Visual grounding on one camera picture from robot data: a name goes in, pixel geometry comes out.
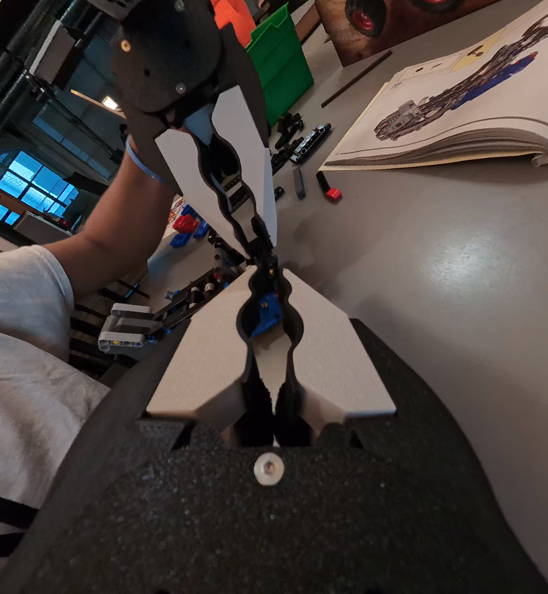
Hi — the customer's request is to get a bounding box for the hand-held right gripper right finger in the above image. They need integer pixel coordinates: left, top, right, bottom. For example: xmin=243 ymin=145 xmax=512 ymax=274
xmin=278 ymin=268 xmax=397 ymax=438

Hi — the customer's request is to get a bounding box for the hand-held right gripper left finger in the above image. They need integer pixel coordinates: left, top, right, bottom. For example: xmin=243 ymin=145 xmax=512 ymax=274
xmin=146 ymin=265 xmax=258 ymax=447

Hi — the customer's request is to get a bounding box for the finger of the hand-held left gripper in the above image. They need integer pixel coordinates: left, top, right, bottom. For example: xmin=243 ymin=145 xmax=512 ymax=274
xmin=210 ymin=85 xmax=278 ymax=247
xmin=155 ymin=127 xmax=256 ymax=259

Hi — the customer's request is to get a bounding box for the black blue toy truck chassis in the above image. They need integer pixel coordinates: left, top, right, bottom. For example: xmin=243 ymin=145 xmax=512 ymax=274
xmin=99 ymin=241 xmax=285 ymax=355

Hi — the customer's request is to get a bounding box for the toy truck set box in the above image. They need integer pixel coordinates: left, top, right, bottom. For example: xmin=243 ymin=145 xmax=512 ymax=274
xmin=315 ymin=0 xmax=502 ymax=68

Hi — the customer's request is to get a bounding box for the colourful sticker sheet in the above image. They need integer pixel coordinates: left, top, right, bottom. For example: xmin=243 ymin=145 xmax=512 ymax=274
xmin=167 ymin=195 xmax=196 ymax=223

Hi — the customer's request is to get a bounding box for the blue wristband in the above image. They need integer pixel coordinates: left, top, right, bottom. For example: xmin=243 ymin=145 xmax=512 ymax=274
xmin=125 ymin=135 xmax=169 ymax=185

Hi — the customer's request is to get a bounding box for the pile of black toy beams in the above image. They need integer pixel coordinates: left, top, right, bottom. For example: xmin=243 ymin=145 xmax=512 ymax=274
xmin=269 ymin=114 xmax=332 ymax=174

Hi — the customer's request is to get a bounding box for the orange plastic bin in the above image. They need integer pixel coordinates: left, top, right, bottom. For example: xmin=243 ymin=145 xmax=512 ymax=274
xmin=209 ymin=0 xmax=256 ymax=49

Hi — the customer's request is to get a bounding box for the green plastic bin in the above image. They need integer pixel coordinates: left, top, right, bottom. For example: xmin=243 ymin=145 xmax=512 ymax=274
xmin=246 ymin=2 xmax=315 ymax=128

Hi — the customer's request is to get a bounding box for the black and red toy piece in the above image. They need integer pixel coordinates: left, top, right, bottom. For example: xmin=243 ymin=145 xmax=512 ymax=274
xmin=316 ymin=171 xmax=343 ymax=203

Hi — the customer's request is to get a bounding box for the long black toy axle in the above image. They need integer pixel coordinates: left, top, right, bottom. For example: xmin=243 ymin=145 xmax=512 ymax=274
xmin=321 ymin=50 xmax=393 ymax=108

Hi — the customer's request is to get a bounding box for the person in white shirt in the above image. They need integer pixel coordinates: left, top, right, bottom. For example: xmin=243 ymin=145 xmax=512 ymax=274
xmin=0 ymin=244 xmax=112 ymax=564

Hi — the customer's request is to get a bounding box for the open instruction booklet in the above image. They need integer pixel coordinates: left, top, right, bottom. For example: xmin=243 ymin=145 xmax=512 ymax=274
xmin=319 ymin=0 xmax=548 ymax=171

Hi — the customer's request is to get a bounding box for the black harness strap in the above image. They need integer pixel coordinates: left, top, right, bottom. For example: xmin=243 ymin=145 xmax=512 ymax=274
xmin=0 ymin=492 xmax=38 ymax=560

